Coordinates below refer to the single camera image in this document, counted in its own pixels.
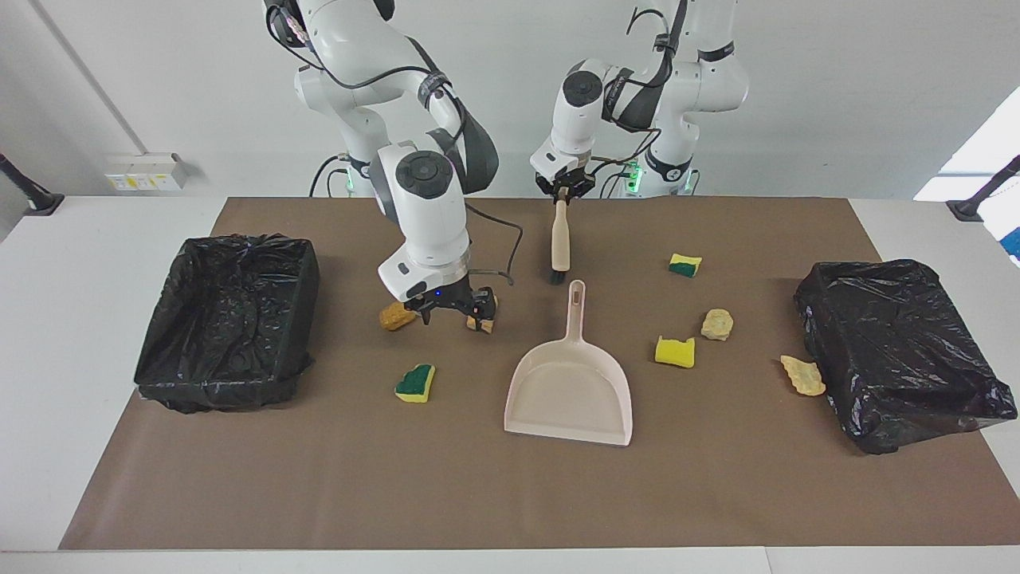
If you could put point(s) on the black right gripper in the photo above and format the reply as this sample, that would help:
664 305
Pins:
442 296

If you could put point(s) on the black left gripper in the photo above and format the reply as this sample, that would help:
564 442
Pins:
567 180

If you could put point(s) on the toy croissant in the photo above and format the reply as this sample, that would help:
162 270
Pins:
486 327

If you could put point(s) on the brown oval bread nugget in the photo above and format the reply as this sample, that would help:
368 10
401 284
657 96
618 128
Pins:
394 317

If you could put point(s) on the green topped yellow sponge chunk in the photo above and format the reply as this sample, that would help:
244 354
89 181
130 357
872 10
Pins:
414 384

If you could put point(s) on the small yellow green sponge piece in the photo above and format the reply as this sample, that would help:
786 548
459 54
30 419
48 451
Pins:
685 263

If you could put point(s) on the beige plastic dustpan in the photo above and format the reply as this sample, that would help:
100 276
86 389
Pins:
570 391

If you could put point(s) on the notched yellow sponge piece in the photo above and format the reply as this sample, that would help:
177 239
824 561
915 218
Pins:
674 352

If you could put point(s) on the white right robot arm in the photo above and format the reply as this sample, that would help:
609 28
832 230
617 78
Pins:
422 223

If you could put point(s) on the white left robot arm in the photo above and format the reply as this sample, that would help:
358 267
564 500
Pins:
582 119

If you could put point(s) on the black bag lined bin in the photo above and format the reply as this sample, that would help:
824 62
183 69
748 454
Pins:
900 351
231 319

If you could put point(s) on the brown paper table mat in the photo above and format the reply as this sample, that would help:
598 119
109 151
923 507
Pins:
510 494

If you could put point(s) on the white blue object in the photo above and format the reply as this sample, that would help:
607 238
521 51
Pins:
1014 243

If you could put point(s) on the white wall socket box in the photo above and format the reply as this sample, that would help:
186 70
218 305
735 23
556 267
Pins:
147 171

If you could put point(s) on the black camera stand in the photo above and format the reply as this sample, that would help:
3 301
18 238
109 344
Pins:
968 209
36 199

